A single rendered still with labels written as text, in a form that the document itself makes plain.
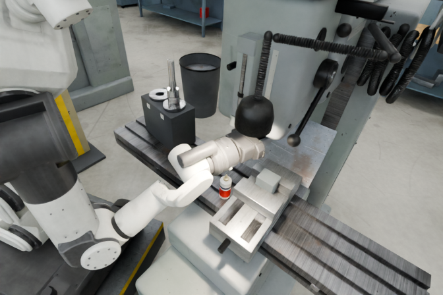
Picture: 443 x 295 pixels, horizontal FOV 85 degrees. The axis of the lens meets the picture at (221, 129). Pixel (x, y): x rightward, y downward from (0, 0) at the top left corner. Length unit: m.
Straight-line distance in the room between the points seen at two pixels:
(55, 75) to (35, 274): 1.02
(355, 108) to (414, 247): 1.59
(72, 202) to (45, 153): 0.12
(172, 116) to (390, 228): 1.95
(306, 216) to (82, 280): 0.91
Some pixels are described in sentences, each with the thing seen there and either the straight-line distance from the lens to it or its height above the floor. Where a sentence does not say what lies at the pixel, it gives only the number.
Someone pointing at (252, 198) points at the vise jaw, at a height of 1.07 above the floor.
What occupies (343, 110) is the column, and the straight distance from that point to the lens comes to 1.01.
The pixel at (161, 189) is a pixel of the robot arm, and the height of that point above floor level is 1.22.
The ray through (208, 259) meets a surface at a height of 0.88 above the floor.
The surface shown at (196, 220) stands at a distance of 0.95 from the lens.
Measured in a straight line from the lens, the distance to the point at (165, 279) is 1.00.
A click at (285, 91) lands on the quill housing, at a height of 1.45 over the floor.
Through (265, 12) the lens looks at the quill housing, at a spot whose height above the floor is 1.59.
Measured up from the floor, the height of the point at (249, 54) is 1.52.
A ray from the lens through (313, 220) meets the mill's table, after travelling 0.95.
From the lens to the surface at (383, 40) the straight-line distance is 0.45.
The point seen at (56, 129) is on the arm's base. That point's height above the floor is 1.45.
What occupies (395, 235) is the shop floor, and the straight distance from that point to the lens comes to 2.39.
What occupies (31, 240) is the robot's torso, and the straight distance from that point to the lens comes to 1.31.
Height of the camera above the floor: 1.69
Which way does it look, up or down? 38 degrees down
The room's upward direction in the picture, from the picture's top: 4 degrees clockwise
